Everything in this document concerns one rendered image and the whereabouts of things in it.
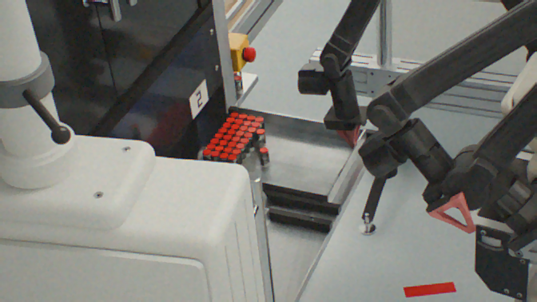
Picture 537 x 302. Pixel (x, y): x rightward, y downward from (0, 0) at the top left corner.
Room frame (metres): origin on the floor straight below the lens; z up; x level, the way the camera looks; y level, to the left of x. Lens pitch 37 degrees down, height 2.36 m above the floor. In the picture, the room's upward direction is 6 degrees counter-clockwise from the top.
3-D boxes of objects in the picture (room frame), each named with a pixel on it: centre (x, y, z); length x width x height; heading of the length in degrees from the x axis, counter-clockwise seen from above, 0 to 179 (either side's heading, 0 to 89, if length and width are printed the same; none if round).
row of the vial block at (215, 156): (1.96, 0.08, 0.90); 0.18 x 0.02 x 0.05; 153
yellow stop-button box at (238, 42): (2.22, 0.06, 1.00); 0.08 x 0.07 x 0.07; 63
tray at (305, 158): (1.90, -0.03, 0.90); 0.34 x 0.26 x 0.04; 63
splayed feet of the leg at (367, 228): (2.77, -0.42, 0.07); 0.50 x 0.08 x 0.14; 153
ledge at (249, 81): (2.25, 0.09, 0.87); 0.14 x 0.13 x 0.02; 63
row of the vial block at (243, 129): (1.95, 0.06, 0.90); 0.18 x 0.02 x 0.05; 153
